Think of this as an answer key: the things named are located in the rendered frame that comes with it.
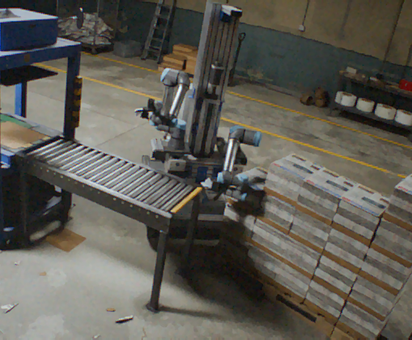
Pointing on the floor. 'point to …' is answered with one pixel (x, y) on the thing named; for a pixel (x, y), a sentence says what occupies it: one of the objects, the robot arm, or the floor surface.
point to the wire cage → (87, 36)
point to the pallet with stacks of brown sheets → (180, 59)
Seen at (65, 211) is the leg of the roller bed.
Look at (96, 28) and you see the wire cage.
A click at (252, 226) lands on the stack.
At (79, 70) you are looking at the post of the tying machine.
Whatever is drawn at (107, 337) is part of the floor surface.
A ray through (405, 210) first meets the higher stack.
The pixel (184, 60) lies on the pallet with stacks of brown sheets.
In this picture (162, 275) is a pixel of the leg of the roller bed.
